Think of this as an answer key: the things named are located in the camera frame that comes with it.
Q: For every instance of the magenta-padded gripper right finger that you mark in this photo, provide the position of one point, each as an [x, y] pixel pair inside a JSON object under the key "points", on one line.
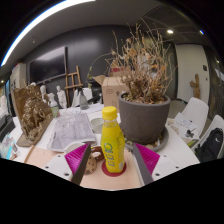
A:
{"points": [[148, 160]]}

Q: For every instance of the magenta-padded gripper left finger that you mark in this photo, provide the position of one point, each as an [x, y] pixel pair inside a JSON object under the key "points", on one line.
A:
{"points": [[75, 160]]}

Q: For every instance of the yellow drink bottle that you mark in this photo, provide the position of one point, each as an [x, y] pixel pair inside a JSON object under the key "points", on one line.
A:
{"points": [[112, 143]]}

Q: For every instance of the grey plant saucer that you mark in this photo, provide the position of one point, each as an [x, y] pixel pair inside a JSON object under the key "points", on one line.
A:
{"points": [[164, 138]]}

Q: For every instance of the open newspaper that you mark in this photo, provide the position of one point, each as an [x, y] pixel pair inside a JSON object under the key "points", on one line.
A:
{"points": [[71, 131]]}

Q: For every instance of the flat round red coaster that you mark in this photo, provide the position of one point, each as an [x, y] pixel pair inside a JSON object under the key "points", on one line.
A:
{"points": [[113, 174]]}

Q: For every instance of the small round grey bowl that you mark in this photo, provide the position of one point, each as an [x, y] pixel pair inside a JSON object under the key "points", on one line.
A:
{"points": [[96, 126]]}

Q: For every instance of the dry plant in grey pot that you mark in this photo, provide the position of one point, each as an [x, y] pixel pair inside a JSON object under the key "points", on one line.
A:
{"points": [[143, 120]]}

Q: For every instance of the beige wooden drawing board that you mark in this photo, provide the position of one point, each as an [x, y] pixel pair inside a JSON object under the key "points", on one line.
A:
{"points": [[110, 181]]}

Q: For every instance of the white papers on chair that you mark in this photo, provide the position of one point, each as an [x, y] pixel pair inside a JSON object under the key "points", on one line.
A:
{"points": [[185, 125]]}

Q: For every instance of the white green-labelled spray bottle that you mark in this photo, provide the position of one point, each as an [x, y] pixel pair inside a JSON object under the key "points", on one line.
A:
{"points": [[55, 108]]}

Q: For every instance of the dark grey bottle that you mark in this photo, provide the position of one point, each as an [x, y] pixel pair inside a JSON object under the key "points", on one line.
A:
{"points": [[83, 100]]}

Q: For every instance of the golden relief sculpture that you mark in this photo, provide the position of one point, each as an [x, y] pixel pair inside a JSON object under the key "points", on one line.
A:
{"points": [[33, 115]]}

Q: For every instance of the black backpack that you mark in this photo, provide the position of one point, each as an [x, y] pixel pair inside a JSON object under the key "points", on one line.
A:
{"points": [[210, 145]]}

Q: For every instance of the white plaster bust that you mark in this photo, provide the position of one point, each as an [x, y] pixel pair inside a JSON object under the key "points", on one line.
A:
{"points": [[61, 96], [43, 91]]}

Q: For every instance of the plain white chair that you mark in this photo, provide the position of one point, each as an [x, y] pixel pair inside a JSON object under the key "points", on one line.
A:
{"points": [[89, 95]]}

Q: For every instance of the colourful book stack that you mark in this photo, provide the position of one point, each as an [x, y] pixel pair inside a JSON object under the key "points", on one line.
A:
{"points": [[8, 148]]}

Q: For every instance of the white chair with papers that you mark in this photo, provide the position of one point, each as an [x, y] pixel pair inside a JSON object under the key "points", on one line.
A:
{"points": [[196, 110]]}

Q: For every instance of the wooden easel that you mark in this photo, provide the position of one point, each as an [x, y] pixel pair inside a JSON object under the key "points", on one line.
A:
{"points": [[73, 85]]}

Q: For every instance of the black box-shaped device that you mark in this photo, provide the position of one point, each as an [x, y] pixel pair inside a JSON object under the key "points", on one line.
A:
{"points": [[6, 128]]}

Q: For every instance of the brown cardboard box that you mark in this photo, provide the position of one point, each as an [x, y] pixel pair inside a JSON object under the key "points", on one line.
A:
{"points": [[111, 91]]}

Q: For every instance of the white chair with backpack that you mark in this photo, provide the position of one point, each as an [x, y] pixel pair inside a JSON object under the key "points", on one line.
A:
{"points": [[218, 121]]}

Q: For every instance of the white cabinet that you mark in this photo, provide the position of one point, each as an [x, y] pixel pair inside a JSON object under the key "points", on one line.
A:
{"points": [[18, 76]]}

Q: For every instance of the recessed ceiling spotlight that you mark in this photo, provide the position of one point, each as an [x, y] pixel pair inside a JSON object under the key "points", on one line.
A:
{"points": [[201, 32], [170, 31]]}

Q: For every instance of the long ceiling strip light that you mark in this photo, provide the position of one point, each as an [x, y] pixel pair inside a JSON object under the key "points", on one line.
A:
{"points": [[36, 21]]}

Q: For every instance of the wooden figure by wall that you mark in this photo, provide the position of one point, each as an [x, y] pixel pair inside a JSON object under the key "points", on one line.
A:
{"points": [[195, 86]]}

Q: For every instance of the black wall screen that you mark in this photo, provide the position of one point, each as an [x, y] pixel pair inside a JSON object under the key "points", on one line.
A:
{"points": [[48, 65]]}

